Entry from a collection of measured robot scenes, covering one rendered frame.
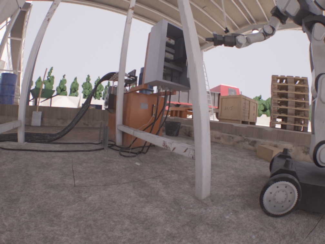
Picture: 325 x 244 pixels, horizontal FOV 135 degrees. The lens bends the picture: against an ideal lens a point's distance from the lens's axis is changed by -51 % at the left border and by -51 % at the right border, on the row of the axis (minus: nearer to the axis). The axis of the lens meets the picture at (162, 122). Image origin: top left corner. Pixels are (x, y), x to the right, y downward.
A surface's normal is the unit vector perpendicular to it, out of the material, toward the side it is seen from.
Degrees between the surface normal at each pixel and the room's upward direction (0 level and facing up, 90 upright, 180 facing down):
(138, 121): 90
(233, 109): 90
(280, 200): 90
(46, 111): 90
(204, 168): 80
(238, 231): 0
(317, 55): 115
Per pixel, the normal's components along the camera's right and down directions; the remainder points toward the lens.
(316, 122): -0.74, -0.03
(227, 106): -0.89, -0.05
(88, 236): 0.08, -1.00
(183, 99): 0.04, 0.06
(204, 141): 0.59, -0.07
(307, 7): -0.76, 0.39
